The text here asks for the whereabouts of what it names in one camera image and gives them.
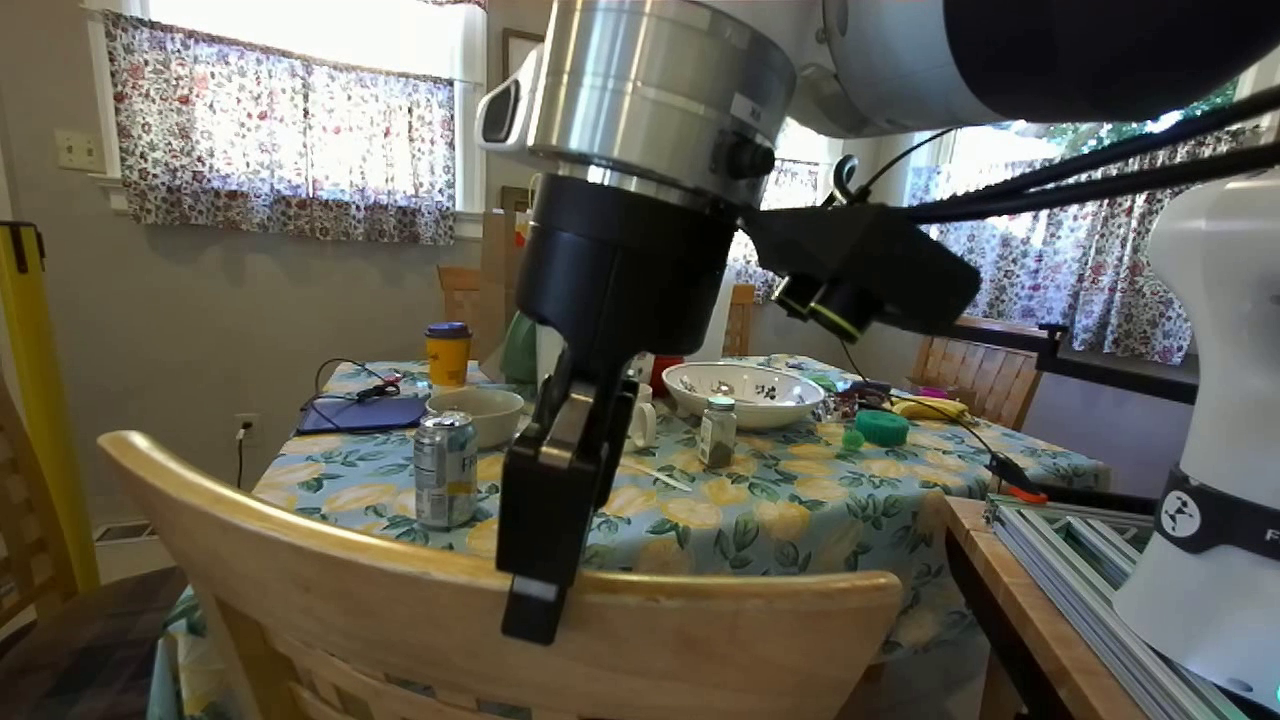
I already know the clear shaker white cap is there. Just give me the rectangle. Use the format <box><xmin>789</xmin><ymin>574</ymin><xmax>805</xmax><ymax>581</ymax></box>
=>
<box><xmin>694</xmin><ymin>389</ymin><xmax>742</xmax><ymax>470</ymax></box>

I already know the yellow bottle blue lid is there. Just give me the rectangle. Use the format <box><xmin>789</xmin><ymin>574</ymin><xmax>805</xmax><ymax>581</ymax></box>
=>
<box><xmin>421</xmin><ymin>314</ymin><xmax>475</xmax><ymax>395</ymax></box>

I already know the aluminium rail frame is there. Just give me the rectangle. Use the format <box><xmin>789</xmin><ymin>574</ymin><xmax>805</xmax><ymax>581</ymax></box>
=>
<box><xmin>984</xmin><ymin>493</ymin><xmax>1253</xmax><ymax>720</ymax></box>

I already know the blue notebook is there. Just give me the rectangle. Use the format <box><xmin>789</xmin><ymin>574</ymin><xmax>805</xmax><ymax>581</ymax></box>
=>
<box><xmin>290</xmin><ymin>389</ymin><xmax>431</xmax><ymax>441</ymax></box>

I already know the light wooden lattice chair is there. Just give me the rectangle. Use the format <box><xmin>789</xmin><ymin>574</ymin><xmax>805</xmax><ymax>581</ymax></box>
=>
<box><xmin>93</xmin><ymin>423</ymin><xmax>909</xmax><ymax>720</ymax></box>

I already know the lemon print tablecloth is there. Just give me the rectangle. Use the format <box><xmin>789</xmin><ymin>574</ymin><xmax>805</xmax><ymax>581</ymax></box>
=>
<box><xmin>144</xmin><ymin>353</ymin><xmax>1112</xmax><ymax>720</ymax></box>

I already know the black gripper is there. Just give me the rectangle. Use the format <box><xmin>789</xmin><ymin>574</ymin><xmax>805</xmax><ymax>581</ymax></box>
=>
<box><xmin>491</xmin><ymin>172</ymin><xmax>748</xmax><ymax>648</ymax></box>

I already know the green round scrubber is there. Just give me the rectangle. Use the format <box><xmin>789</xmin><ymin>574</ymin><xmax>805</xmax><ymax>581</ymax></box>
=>
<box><xmin>848</xmin><ymin>402</ymin><xmax>915</xmax><ymax>451</ymax></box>

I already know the short floral window curtain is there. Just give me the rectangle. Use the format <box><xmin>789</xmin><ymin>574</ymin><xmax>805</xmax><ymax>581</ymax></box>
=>
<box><xmin>101</xmin><ymin>10</ymin><xmax>465</xmax><ymax>252</ymax></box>

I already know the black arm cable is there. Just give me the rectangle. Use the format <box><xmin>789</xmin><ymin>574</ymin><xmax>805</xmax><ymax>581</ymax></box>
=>
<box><xmin>833</xmin><ymin>84</ymin><xmax>1280</xmax><ymax>232</ymax></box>

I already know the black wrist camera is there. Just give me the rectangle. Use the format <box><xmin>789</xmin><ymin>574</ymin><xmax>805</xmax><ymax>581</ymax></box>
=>
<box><xmin>752</xmin><ymin>195</ymin><xmax>987</xmax><ymax>346</ymax></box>

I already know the silver beverage can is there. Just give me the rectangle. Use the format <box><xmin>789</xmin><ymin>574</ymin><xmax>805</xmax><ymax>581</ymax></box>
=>
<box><xmin>412</xmin><ymin>408</ymin><xmax>483</xmax><ymax>533</ymax></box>

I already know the black table cable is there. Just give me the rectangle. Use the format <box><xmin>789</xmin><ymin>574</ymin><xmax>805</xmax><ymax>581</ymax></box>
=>
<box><xmin>959</xmin><ymin>419</ymin><xmax>1161</xmax><ymax>515</ymax></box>

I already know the yellow pole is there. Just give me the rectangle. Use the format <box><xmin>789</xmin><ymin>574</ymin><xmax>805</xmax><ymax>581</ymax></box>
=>
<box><xmin>0</xmin><ymin>216</ymin><xmax>103</xmax><ymax>594</ymax></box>

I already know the white floral serving bowl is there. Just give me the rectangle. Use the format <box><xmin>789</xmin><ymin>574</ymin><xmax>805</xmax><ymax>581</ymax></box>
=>
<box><xmin>661</xmin><ymin>356</ymin><xmax>833</xmax><ymax>436</ymax></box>

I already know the slatted wooden chair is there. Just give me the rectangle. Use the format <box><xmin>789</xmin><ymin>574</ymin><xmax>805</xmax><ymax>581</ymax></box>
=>
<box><xmin>909</xmin><ymin>332</ymin><xmax>1049</xmax><ymax>432</ymax></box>

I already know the beige light switch plate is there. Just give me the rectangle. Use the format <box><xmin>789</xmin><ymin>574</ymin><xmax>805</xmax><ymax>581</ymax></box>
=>
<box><xmin>50</xmin><ymin>123</ymin><xmax>107</xmax><ymax>174</ymax></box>

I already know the small plain white bowl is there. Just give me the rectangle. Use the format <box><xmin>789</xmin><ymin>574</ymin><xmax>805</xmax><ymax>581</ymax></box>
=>
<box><xmin>428</xmin><ymin>379</ymin><xmax>533</xmax><ymax>451</ymax></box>

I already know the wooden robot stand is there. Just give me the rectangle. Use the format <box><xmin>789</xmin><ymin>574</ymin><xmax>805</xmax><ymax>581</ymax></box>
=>
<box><xmin>941</xmin><ymin>493</ymin><xmax>1152</xmax><ymax>720</ymax></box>

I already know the long floral window curtain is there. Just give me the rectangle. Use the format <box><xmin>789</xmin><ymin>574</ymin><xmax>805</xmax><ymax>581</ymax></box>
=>
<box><xmin>915</xmin><ymin>115</ymin><xmax>1280</xmax><ymax>370</ymax></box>

